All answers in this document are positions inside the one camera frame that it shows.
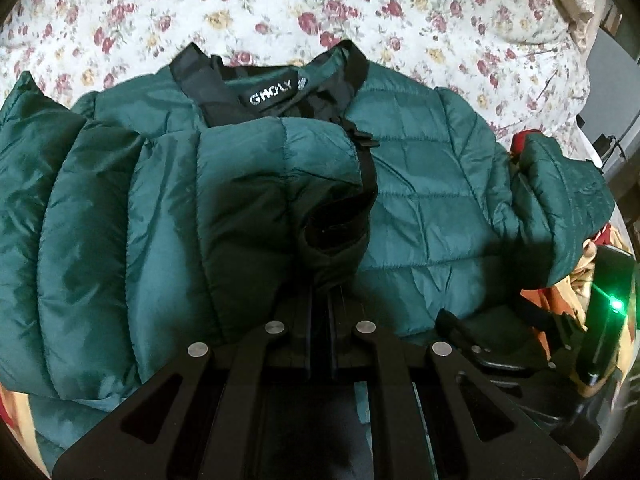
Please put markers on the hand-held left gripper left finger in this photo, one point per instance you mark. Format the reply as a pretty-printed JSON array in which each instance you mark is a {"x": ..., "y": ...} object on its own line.
[{"x": 311, "y": 317}]

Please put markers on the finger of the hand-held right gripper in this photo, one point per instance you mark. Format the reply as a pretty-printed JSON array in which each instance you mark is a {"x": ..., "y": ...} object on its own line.
[
  {"x": 475, "y": 342},
  {"x": 552, "y": 320}
]

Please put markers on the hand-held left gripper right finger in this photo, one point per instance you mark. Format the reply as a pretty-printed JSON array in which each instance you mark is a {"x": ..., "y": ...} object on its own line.
[{"x": 334, "y": 317}]

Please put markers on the green puffer jacket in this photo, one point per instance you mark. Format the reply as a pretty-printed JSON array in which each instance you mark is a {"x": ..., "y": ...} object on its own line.
[{"x": 425, "y": 200}]

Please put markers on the yellow patterned blanket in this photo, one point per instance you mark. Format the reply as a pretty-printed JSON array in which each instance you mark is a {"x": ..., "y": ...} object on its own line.
[{"x": 575, "y": 280}]

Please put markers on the red cloth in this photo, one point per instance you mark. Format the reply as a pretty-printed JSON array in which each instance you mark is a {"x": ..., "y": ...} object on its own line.
[{"x": 522, "y": 144}]

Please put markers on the floral bedsheet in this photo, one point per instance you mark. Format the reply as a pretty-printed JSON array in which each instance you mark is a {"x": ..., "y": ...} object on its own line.
[{"x": 300, "y": 0}]

